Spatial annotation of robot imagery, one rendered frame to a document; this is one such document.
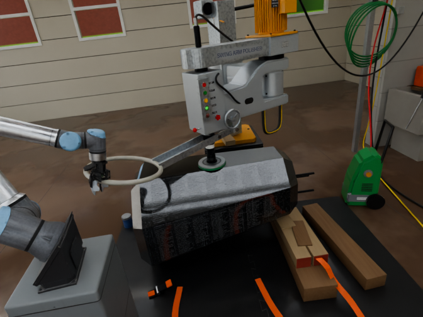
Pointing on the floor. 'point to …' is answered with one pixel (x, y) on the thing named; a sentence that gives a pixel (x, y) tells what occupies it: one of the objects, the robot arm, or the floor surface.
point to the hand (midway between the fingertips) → (97, 191)
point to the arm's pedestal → (107, 297)
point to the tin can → (127, 220)
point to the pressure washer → (366, 175)
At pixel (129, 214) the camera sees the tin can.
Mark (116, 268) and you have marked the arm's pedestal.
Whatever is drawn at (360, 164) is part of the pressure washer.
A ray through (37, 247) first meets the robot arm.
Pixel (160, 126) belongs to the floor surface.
